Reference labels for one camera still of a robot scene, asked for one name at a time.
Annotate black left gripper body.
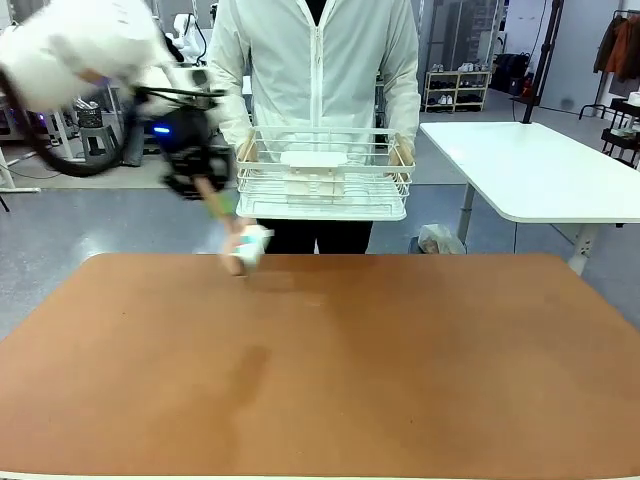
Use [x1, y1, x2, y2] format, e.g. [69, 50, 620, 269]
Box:
[149, 105, 236, 202]

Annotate white cleaning tool wooden handle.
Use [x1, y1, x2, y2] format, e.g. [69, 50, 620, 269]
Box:
[218, 221, 277, 279]

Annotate white wire dish rack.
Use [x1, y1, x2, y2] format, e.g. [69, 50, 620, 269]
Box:
[234, 125, 417, 223]

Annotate white plastic cutlery holder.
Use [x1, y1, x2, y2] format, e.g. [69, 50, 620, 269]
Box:
[278, 150, 349, 204]

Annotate person's right forearm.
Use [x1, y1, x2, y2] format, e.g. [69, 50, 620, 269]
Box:
[217, 84, 257, 151]

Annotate person's left forearm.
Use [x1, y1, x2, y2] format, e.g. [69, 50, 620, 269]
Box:
[382, 89, 422, 151]

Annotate person's right hand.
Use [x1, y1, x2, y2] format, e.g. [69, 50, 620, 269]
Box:
[236, 133, 259, 169]

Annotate person's left hand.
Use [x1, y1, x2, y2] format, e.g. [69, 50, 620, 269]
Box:
[387, 133, 417, 176]

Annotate grey stool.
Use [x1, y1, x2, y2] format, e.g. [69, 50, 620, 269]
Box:
[78, 124, 122, 165]

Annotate black mesh basket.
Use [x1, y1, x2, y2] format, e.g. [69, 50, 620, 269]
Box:
[76, 103, 104, 129]

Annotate person in white jacket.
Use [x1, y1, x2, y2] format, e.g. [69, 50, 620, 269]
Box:
[207, 0, 422, 255]

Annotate bin with plastic bag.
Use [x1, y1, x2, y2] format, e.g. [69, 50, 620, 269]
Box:
[409, 222, 467, 256]

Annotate wooden shoe rack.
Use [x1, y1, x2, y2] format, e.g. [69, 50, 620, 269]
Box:
[423, 69, 494, 114]

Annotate large white table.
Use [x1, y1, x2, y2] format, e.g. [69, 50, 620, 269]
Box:
[418, 121, 640, 277]

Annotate black bags pile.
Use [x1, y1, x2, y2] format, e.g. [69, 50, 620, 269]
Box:
[491, 51, 537, 95]

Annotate black utility cart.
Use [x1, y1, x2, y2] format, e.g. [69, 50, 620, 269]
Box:
[578, 95, 640, 169]

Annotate hanging brown clothes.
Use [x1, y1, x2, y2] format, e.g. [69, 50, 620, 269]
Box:
[593, 9, 640, 87]

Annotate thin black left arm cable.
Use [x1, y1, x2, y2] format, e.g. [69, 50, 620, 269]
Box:
[132, 84, 229, 109]

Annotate thick black left arm cable sleeve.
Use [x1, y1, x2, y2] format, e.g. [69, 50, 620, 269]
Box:
[0, 64, 144, 179]

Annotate black vertical post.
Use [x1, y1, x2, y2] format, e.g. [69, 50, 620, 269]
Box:
[519, 0, 565, 125]

